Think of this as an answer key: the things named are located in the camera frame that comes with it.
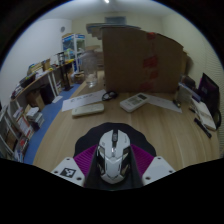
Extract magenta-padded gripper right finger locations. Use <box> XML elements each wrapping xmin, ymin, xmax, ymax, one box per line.
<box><xmin>129</xmin><ymin>143</ymin><xmax>177</xmax><ymax>187</ymax></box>

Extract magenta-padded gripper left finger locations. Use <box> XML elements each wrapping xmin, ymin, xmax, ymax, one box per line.
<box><xmin>50</xmin><ymin>143</ymin><xmax>101</xmax><ymax>188</ymax></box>

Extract white and black computer mouse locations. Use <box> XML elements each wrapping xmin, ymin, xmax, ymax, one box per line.
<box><xmin>95</xmin><ymin>129</ymin><xmax>132</xmax><ymax>185</ymax></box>

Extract black mouse pad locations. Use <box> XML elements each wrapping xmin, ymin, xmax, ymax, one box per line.
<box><xmin>73</xmin><ymin>122</ymin><xmax>157</xmax><ymax>159</ymax></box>

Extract black marker pen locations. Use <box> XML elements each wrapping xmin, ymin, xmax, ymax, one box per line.
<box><xmin>193</xmin><ymin>117</ymin><xmax>213</xmax><ymax>139</ymax></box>

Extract white paper sheet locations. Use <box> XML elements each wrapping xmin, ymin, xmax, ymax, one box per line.
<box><xmin>146</xmin><ymin>94</ymin><xmax>184</xmax><ymax>114</ymax></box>
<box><xmin>61</xmin><ymin>89</ymin><xmax>108</xmax><ymax>113</ymax></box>

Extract blue book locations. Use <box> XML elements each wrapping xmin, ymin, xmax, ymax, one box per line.
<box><xmin>178</xmin><ymin>82</ymin><xmax>203</xmax><ymax>103</ymax></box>

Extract black eyeglasses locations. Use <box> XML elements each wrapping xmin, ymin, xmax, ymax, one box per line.
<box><xmin>101</xmin><ymin>90</ymin><xmax>119</xmax><ymax>102</ymax></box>

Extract black office chair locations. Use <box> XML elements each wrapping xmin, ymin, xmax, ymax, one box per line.
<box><xmin>199</xmin><ymin>72</ymin><xmax>223</xmax><ymax>131</ymax></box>

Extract wooden side desk with clutter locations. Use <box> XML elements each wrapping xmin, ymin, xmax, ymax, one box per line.
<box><xmin>11</xmin><ymin>58</ymin><xmax>76</xmax><ymax>108</ymax></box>

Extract black metal stand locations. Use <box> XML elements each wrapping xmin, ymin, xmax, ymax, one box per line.
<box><xmin>57</xmin><ymin>51</ymin><xmax>74</xmax><ymax>92</ymax></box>

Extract clear glass jar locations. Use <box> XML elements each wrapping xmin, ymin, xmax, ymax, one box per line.
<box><xmin>80</xmin><ymin>49</ymin><xmax>100</xmax><ymax>89</ymax></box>

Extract large brown cardboard box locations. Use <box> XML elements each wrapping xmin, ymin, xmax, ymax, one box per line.
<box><xmin>100</xmin><ymin>26</ymin><xmax>188</xmax><ymax>94</ymax></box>

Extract blue and white display cabinet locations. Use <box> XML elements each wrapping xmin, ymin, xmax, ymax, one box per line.
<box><xmin>61</xmin><ymin>32</ymin><xmax>86</xmax><ymax>73</ymax></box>

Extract grey flat cardboard stack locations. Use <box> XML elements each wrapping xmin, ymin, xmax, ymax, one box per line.
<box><xmin>85</xmin><ymin>22</ymin><xmax>141</xmax><ymax>35</ymax></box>

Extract window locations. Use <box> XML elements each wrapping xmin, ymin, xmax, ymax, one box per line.
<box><xmin>104</xmin><ymin>15</ymin><xmax>127</xmax><ymax>25</ymax></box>

